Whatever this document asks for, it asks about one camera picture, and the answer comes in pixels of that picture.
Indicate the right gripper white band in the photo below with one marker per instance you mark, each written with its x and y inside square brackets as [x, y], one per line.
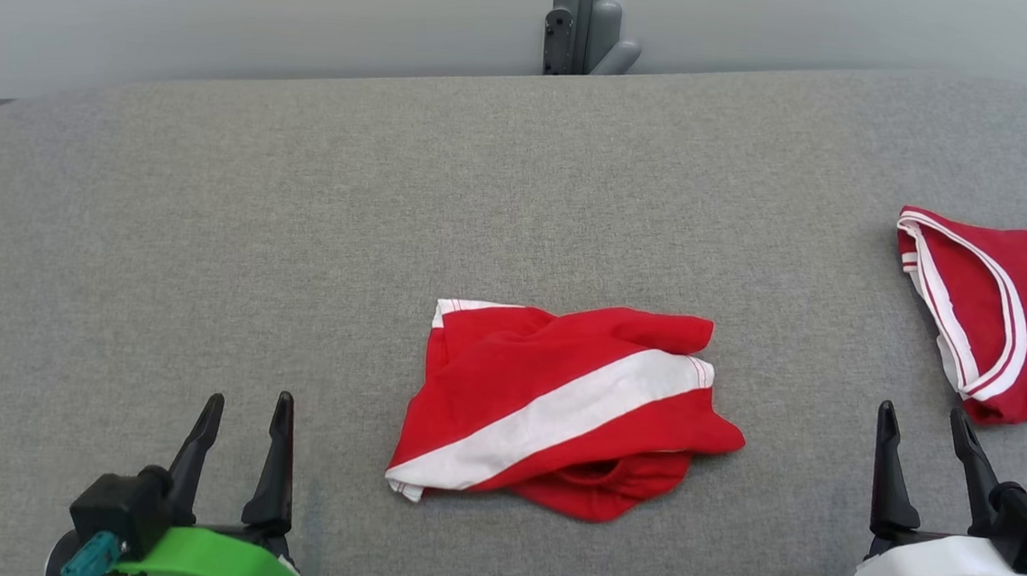
[937, 566]

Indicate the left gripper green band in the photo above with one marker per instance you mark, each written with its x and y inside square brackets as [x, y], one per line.
[205, 565]

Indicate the red shorts with white stripe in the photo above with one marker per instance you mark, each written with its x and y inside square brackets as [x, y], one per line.
[562, 364]

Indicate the wide grey metal post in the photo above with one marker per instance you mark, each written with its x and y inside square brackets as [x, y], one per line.
[579, 3]

